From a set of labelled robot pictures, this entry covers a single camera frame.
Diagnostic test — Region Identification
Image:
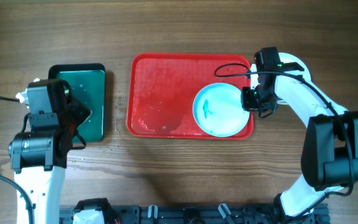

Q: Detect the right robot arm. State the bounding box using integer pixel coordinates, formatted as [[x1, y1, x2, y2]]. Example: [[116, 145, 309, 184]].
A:
[[242, 60, 358, 223]]

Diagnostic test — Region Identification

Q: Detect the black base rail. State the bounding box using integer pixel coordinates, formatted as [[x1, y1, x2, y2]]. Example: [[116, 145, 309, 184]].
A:
[[59, 203, 329, 224]]

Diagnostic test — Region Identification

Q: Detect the mint plate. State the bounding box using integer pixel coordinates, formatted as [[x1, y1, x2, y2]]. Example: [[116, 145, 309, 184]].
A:
[[192, 83, 250, 138]]

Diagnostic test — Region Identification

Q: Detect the red plastic tray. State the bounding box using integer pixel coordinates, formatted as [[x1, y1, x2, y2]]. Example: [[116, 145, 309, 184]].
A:
[[126, 53, 251, 139]]

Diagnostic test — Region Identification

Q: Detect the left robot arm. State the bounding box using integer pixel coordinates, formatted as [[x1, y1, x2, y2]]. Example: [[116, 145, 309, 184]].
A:
[[9, 93, 91, 223]]

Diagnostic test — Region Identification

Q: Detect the black water basin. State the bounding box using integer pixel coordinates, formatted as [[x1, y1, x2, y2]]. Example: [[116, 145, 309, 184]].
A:
[[48, 63, 106, 142]]

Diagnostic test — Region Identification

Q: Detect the white plate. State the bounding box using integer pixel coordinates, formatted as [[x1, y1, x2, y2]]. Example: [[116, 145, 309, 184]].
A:
[[250, 52, 312, 90]]

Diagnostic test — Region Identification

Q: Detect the green sponge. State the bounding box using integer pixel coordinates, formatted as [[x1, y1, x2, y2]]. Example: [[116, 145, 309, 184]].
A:
[[83, 111, 92, 123]]

